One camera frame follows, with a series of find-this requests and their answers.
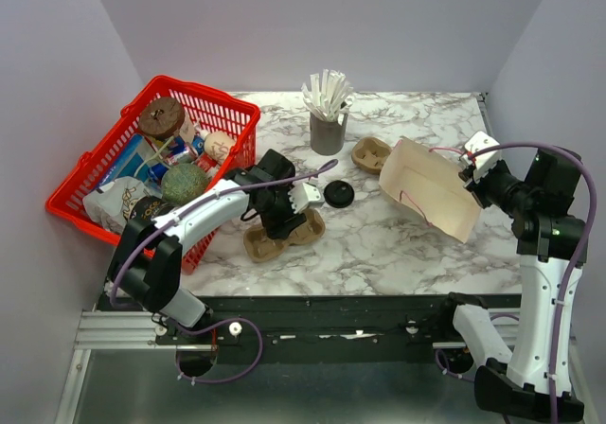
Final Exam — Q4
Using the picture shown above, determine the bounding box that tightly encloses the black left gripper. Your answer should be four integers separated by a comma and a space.
256, 185, 307, 241

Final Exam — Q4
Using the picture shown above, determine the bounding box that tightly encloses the single brown cup carrier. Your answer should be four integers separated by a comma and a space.
243, 208, 326, 263

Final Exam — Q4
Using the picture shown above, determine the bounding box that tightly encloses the pink beige paper bag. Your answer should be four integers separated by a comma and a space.
379, 138, 480, 243

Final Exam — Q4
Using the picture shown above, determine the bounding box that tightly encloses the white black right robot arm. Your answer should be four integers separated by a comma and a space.
435, 145, 587, 423

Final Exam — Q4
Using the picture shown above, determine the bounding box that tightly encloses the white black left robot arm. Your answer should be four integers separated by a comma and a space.
108, 150, 322, 344

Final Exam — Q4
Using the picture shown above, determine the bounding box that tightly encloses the red and white can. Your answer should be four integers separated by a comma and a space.
195, 153, 221, 176

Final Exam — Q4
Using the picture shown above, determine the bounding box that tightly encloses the cream bottle with pink print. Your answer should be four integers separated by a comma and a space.
200, 130, 236, 164

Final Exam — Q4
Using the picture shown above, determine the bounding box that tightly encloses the grey straw holder can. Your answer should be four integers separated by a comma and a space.
310, 114, 348, 156

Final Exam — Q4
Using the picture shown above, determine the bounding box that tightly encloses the green round melon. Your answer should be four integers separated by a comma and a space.
161, 164, 210, 206

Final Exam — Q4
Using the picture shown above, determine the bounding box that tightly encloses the brown cardboard cup carrier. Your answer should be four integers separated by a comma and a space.
351, 136, 392, 175

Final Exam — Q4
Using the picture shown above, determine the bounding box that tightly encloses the blue drink can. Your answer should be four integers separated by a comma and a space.
148, 162, 172, 184

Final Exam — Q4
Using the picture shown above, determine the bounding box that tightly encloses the white wrapped straws bunch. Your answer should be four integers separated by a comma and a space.
301, 69, 355, 123

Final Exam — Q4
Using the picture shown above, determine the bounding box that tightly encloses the black Force tub pink lid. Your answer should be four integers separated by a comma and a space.
128, 196, 175, 221

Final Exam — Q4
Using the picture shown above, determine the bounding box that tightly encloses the brown lidded round jar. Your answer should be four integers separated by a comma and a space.
138, 97, 186, 140

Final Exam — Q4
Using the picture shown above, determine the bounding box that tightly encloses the blue flat box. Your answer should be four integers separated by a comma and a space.
98, 133, 155, 186

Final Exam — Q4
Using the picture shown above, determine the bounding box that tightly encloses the white grey snack bag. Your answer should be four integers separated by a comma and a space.
83, 177, 151, 234

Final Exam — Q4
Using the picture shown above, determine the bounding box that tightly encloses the red plastic shopping basket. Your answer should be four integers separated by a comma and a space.
45, 75, 260, 245

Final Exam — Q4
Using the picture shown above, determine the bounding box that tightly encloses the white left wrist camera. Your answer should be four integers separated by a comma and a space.
288, 183, 325, 214

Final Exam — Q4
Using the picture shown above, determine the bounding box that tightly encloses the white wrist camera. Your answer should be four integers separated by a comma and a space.
288, 183, 325, 214
458, 131, 501, 183

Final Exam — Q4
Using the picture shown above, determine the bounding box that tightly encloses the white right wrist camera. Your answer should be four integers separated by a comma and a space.
458, 131, 501, 183

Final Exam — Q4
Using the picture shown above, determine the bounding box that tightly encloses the black table front rail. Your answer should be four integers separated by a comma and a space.
97, 291, 529, 366

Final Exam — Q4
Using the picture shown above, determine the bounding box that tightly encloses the aluminium extrusion rail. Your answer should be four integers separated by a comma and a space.
55, 310, 211, 423

